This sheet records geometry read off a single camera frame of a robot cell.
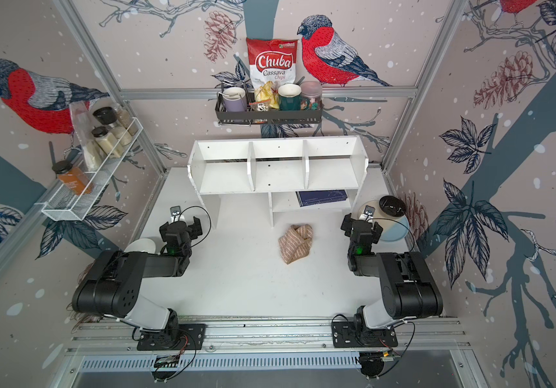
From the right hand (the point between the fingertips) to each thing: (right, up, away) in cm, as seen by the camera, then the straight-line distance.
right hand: (362, 215), depth 93 cm
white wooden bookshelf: (-33, +18, -6) cm, 38 cm away
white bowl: (-86, -11, -5) cm, 86 cm away
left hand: (-70, 0, 0) cm, 70 cm away
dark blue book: (-20, +7, -3) cm, 22 cm away
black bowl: (+15, +3, +8) cm, 18 cm away
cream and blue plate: (+14, -6, +4) cm, 16 cm away
